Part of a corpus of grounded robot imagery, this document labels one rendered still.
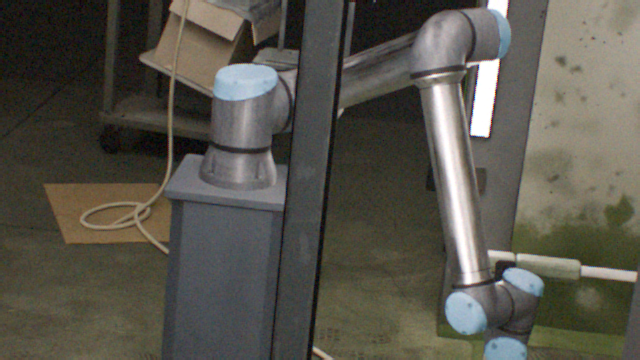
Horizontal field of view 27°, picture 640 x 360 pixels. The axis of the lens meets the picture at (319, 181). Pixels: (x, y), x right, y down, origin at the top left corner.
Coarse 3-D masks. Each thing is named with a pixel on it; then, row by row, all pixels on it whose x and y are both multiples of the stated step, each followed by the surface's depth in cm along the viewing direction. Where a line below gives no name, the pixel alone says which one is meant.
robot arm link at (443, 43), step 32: (448, 32) 270; (416, 64) 270; (448, 64) 269; (448, 96) 270; (448, 128) 270; (448, 160) 270; (448, 192) 271; (448, 224) 272; (480, 224) 272; (448, 256) 274; (480, 256) 271; (480, 288) 270; (480, 320) 269
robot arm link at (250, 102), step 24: (240, 72) 314; (264, 72) 315; (216, 96) 312; (240, 96) 309; (264, 96) 311; (288, 96) 317; (216, 120) 314; (240, 120) 311; (264, 120) 313; (288, 120) 319; (240, 144) 313; (264, 144) 316
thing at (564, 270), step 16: (496, 256) 312; (512, 256) 313; (528, 256) 314; (544, 256) 314; (544, 272) 312; (560, 272) 311; (576, 272) 311; (592, 272) 312; (608, 272) 312; (624, 272) 312
